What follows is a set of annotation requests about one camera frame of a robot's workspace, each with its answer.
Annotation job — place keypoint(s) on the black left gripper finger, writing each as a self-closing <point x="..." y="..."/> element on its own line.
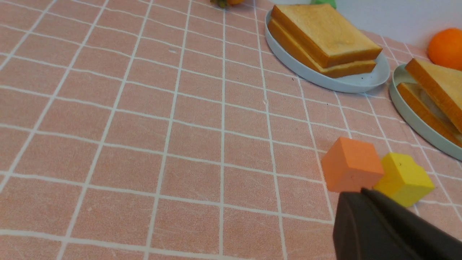
<point x="371" y="226"/>

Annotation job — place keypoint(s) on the yellow foam cube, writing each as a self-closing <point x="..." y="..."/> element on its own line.
<point x="404" y="181"/>

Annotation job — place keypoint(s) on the orange foam cube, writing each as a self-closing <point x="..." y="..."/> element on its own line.
<point x="350" y="165"/>

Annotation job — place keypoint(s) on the fried egg front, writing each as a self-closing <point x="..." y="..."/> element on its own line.
<point x="435" y="117"/>

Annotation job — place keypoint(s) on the pale blue bread plate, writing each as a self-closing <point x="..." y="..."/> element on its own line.
<point x="348" y="84"/>

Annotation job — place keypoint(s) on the teal middle plate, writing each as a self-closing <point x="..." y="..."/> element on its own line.
<point x="414" y="121"/>

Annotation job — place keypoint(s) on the orange fruit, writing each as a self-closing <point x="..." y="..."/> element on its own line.
<point x="445" y="48"/>

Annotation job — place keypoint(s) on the green object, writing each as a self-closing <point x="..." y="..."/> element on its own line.
<point x="329" y="2"/>

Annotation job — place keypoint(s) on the pink checked tablecloth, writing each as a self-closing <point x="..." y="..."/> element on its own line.
<point x="167" y="129"/>

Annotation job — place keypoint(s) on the red yellow fruit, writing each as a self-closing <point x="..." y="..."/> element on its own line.
<point x="225" y="3"/>

